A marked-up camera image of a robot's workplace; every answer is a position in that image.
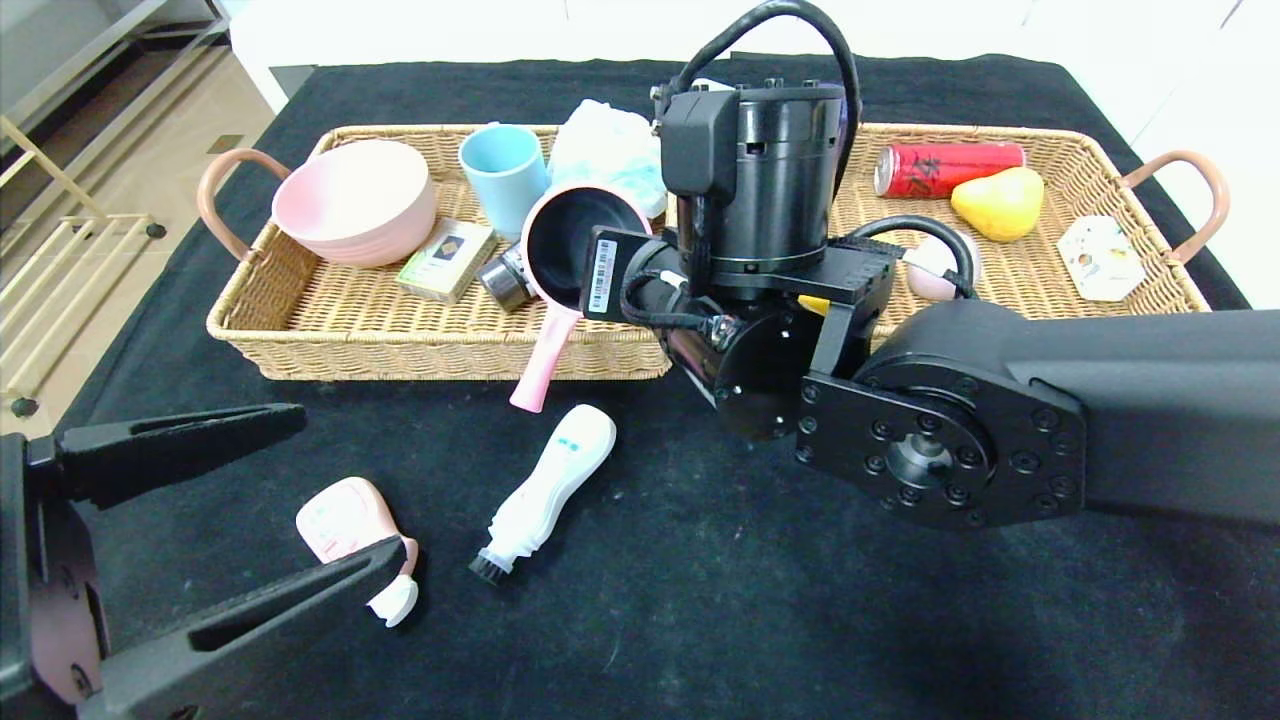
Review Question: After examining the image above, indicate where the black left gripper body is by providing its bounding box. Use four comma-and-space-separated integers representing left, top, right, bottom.
0, 432, 114, 720

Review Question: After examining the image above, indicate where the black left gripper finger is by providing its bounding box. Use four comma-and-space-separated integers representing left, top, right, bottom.
27, 402, 308, 511
75, 535, 402, 720

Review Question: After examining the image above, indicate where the pink toy saucepan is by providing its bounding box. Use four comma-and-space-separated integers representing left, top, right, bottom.
509, 183, 653, 414

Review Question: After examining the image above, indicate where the pale pink egg shaped food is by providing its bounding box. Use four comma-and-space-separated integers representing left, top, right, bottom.
905, 232, 984, 301

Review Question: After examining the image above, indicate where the wicker basket with toiletries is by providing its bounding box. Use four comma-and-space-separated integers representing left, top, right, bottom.
197, 124, 693, 383

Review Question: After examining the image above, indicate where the wicker basket with food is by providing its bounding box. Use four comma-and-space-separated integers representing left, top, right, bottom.
830, 122, 1231, 323

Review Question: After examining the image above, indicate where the pink bottle white cap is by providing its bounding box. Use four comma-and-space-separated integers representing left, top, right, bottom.
296, 477, 421, 629

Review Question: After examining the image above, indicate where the light wooden rack on wheels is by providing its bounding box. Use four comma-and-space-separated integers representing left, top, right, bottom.
0, 115, 169, 421

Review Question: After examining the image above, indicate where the pink bowl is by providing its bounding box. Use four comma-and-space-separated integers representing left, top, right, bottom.
272, 139, 439, 269

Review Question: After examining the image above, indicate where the green soap box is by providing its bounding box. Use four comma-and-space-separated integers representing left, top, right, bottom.
397, 219, 499, 305

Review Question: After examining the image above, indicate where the white brush applicator bottle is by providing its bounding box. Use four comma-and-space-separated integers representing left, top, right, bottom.
470, 404, 618, 586

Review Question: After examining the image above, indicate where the black cosmetic tube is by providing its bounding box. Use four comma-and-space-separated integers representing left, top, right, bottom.
478, 240, 537, 313

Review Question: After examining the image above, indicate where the black tablecloth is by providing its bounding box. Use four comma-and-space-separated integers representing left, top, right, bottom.
0, 55, 1280, 720

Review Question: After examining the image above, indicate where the grey metal shelf unit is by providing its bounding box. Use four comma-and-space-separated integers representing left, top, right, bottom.
0, 0, 233, 131

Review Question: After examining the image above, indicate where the teal plastic cup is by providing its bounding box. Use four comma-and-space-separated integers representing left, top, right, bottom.
459, 124, 554, 245

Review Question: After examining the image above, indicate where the light blue bath pouf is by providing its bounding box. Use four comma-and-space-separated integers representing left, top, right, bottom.
548, 98, 669, 217

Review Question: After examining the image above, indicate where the red soda can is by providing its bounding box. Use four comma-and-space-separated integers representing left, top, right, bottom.
873, 142, 1027, 199

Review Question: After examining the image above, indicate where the yellow pear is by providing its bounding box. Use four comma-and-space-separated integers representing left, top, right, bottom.
950, 167, 1045, 244

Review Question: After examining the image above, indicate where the small white carton box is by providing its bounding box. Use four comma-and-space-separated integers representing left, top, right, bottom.
1057, 215, 1146, 303

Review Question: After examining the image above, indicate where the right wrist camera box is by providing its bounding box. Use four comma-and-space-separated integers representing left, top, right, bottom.
660, 85, 743, 198

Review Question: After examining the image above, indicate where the black camera cable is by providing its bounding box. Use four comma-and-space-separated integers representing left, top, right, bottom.
668, 0, 863, 201

